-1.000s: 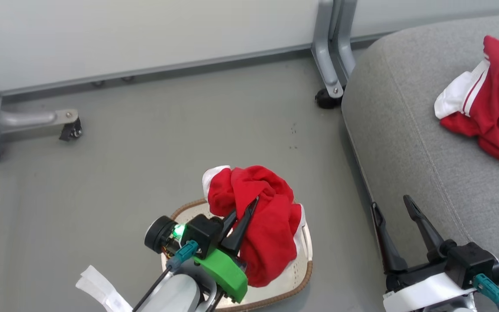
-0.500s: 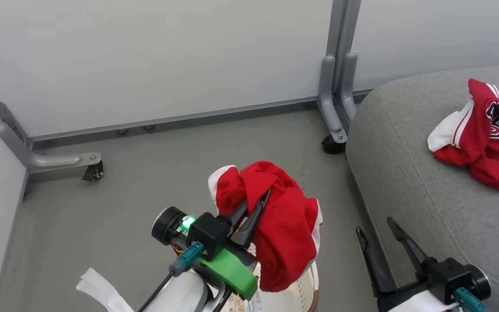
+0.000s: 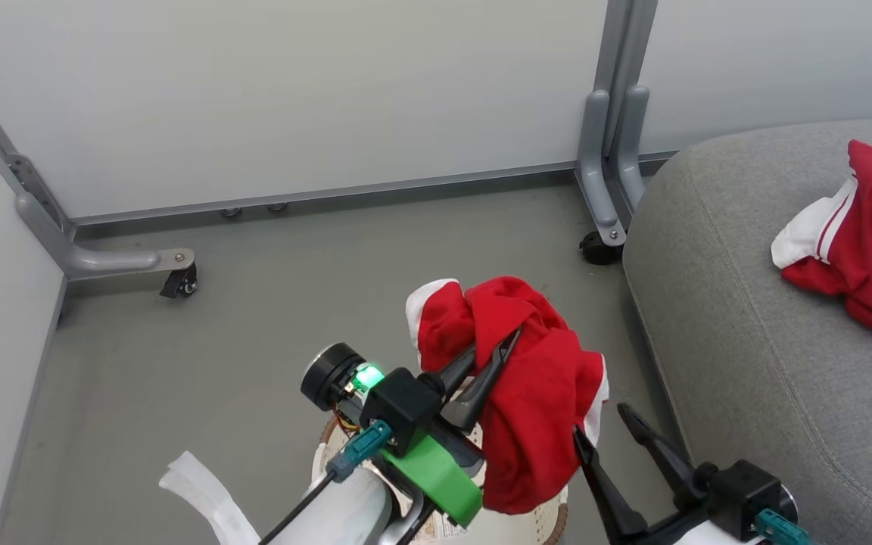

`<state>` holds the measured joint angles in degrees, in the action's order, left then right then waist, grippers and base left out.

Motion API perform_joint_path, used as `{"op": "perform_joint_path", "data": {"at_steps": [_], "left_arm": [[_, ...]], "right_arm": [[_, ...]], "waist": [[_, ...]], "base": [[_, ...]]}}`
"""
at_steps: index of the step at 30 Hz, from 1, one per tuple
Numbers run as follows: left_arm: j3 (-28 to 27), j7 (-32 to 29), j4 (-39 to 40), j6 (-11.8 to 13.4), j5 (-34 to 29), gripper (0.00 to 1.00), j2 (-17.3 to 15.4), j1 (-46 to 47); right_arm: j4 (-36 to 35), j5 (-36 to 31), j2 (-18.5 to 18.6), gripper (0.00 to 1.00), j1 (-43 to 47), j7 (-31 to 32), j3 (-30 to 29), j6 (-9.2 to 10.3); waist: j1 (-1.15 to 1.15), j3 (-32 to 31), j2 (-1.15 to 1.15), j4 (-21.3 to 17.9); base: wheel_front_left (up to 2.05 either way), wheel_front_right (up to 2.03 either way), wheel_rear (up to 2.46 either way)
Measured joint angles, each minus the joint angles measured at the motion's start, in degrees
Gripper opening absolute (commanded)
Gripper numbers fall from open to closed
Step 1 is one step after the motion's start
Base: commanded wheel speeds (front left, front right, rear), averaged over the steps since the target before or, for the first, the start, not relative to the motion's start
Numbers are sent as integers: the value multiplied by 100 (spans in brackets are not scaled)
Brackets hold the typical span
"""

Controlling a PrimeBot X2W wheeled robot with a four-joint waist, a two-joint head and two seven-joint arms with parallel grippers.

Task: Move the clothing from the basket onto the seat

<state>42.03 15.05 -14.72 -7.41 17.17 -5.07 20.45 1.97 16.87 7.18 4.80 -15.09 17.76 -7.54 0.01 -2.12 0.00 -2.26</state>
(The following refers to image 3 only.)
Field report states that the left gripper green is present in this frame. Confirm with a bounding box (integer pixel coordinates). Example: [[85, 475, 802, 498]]
[[379, 327, 522, 529]]

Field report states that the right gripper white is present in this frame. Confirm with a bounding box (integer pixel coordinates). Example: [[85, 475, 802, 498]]
[[572, 402, 749, 545]]

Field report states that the red garment with white trim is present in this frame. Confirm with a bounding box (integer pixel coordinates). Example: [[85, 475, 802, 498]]
[[406, 276, 609, 516]]

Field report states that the red jersey with black print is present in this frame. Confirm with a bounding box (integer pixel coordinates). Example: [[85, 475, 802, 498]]
[[771, 139, 872, 344]]

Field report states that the grey fabric sofa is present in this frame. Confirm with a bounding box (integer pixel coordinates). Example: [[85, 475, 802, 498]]
[[622, 115, 872, 545]]

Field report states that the white perforated laundry basket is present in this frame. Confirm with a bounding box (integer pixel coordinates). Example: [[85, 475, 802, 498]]
[[311, 413, 570, 545]]

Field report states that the round black caster wheel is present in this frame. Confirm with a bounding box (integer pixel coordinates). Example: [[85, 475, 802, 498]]
[[579, 231, 623, 266]]

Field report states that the grey upright partition foot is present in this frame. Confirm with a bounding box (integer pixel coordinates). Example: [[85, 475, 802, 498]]
[[616, 85, 651, 213], [575, 89, 628, 248]]

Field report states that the black caster wheel with lever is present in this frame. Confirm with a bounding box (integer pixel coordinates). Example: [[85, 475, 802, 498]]
[[160, 265, 199, 299]]

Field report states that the long grey partition foot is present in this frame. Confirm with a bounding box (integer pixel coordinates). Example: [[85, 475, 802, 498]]
[[14, 155, 198, 282]]

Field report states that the left teal cable connector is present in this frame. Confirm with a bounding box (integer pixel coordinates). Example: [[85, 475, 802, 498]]
[[326, 420, 394, 484]]

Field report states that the teal cable connector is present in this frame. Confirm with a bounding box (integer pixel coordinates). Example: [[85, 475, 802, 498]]
[[326, 420, 394, 484], [755, 509, 814, 545]]

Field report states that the right teal cable connector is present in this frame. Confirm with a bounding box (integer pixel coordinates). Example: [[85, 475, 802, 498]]
[[755, 509, 814, 545]]

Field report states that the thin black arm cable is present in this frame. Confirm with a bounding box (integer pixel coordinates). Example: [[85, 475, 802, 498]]
[[258, 469, 340, 545]]

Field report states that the white fabric strap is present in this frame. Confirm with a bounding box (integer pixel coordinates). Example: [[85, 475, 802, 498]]
[[159, 451, 261, 545]]

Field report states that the grey metal double partition post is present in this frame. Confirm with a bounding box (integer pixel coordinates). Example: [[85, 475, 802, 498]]
[[593, 0, 659, 152]]

